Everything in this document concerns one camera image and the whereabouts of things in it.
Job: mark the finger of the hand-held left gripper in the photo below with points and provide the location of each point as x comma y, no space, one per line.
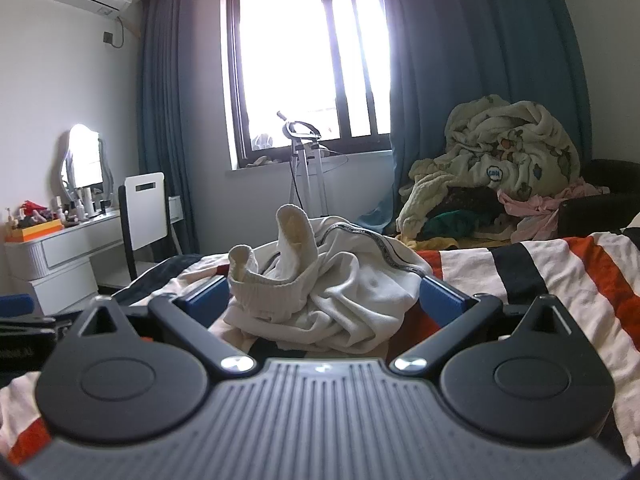
15,306

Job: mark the white sock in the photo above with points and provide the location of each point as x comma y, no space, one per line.
340,290

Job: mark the white dressing table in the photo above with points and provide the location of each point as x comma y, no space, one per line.
65,255

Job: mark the dark brown cloth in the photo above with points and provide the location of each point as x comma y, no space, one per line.
475,200

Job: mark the wall socket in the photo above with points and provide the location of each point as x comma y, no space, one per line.
108,37

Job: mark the dark framed window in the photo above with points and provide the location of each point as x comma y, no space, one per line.
280,60

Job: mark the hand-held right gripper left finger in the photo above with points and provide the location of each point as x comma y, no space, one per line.
202,302

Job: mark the silver exercise machine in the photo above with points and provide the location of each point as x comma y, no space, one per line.
300,160

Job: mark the pink cloth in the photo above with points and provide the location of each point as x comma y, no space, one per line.
535,212

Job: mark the blue curtain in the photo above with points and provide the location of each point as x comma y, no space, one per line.
172,110
475,35

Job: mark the striped blanket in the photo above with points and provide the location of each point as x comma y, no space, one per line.
550,285

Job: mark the wavy framed mirror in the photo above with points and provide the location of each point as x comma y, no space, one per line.
85,157

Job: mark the dark blue cloth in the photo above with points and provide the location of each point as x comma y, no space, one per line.
160,267

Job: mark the pile of blankets and clothes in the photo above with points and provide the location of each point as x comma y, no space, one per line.
500,135

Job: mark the orange box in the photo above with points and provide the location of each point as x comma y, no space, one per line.
37,232

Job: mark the yellow cloth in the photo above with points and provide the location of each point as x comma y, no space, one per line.
450,243

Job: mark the small grey cloth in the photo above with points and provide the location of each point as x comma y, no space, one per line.
262,161

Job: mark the group of cosmetic bottles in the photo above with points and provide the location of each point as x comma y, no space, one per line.
82,205

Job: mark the green cloth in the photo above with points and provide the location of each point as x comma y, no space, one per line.
450,225

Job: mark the black sofa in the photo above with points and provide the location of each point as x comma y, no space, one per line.
610,180

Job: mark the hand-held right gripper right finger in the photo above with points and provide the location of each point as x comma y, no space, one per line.
442,302

